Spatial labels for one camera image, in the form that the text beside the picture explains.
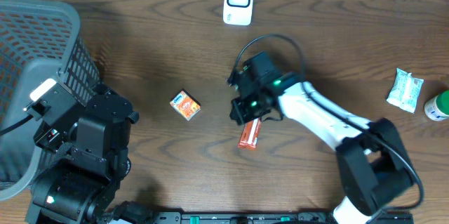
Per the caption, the teal snack pack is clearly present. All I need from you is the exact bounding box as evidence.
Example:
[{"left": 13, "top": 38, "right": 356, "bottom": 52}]
[{"left": 387, "top": 68, "right": 424, "bottom": 113}]

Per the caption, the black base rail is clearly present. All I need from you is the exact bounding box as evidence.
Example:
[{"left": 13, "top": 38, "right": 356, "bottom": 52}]
[{"left": 105, "top": 210, "right": 415, "bottom": 224}]

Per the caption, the orange tissue box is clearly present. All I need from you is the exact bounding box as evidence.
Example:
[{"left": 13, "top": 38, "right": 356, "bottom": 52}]
[{"left": 170, "top": 91, "right": 201, "bottom": 121}]

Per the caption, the green lid jar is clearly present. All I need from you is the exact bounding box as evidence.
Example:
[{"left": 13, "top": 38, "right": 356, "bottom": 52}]
[{"left": 424, "top": 91, "right": 449, "bottom": 121}]

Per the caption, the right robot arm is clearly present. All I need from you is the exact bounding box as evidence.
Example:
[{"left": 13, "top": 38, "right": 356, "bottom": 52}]
[{"left": 228, "top": 52, "right": 419, "bottom": 223}]

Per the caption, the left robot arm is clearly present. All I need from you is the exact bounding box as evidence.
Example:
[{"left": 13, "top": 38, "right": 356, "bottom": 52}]
[{"left": 25, "top": 83, "right": 139, "bottom": 223}]

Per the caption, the orange candy bar wrapper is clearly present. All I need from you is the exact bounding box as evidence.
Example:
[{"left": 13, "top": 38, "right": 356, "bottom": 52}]
[{"left": 238, "top": 118, "right": 262, "bottom": 150}]

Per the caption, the white barcode scanner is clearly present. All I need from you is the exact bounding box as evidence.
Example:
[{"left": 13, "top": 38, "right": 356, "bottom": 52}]
[{"left": 222, "top": 0, "right": 254, "bottom": 26}]

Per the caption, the grey plastic basket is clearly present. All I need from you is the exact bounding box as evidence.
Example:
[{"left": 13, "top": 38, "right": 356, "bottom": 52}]
[{"left": 1, "top": 0, "right": 100, "bottom": 201}]

